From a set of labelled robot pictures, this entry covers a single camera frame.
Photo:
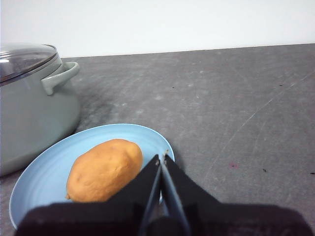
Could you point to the blue round plate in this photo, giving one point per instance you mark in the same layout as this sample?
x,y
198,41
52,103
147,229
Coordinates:
x,y
44,172

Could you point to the pale green electric steamer pot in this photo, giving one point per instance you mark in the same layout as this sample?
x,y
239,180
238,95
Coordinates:
x,y
32,118

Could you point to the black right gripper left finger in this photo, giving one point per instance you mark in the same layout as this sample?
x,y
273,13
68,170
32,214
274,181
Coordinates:
x,y
86,218

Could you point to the brown potato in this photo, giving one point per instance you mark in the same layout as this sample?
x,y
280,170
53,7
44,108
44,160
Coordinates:
x,y
105,172

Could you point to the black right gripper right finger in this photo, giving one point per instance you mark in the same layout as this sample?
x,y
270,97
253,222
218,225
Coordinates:
x,y
233,218

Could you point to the glass lid with green knob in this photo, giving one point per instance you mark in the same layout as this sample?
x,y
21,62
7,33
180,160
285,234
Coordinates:
x,y
22,61

